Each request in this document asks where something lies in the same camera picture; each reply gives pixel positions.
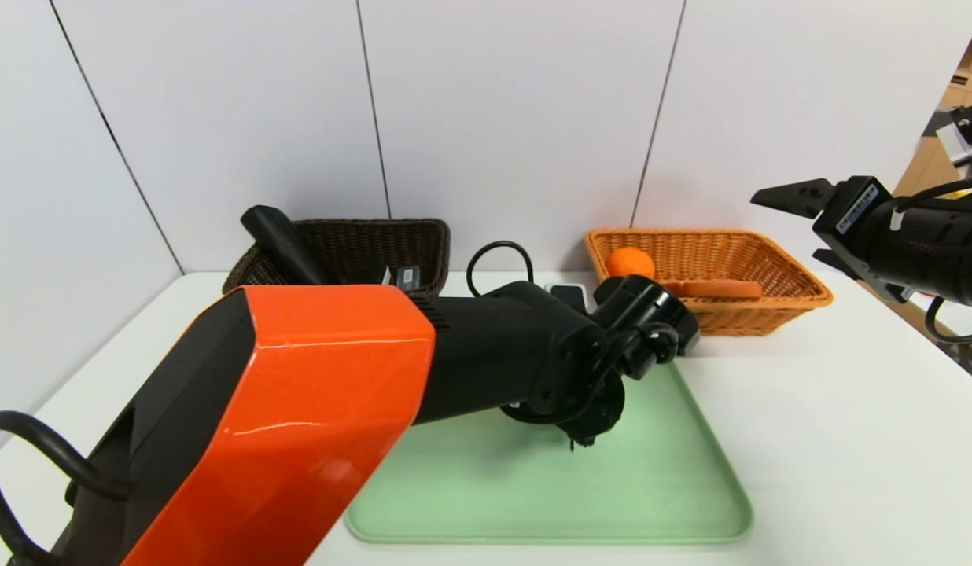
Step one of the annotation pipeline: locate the black left camera cable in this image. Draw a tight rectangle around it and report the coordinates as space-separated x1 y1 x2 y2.
465 241 536 298

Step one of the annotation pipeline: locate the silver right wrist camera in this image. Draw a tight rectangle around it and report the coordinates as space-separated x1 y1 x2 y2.
937 102 972 170

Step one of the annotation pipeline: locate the light green plastic tray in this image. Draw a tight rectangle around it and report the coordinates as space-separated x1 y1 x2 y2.
345 362 754 545

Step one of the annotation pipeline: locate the white side table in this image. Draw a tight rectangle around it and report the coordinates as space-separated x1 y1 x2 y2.
856 271 972 391

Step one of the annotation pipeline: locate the black cloth pouch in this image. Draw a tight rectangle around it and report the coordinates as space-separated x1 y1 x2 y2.
241 206 330 288

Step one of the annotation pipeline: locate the orange wicker basket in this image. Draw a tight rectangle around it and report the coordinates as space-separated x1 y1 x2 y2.
584 229 834 337

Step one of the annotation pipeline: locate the toy bread slice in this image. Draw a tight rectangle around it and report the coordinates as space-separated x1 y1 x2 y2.
663 279 766 300

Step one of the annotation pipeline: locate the wooden cabinet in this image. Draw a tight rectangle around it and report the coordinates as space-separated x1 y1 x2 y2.
895 8 972 197

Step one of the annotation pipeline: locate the dark brown wicker basket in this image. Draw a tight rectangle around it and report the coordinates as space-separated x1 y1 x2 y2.
223 219 453 300

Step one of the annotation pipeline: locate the orange fruit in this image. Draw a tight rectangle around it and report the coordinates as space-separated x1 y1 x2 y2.
606 247 656 281

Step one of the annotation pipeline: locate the black left shoulder cable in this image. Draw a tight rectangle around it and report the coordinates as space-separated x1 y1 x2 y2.
0 410 133 566

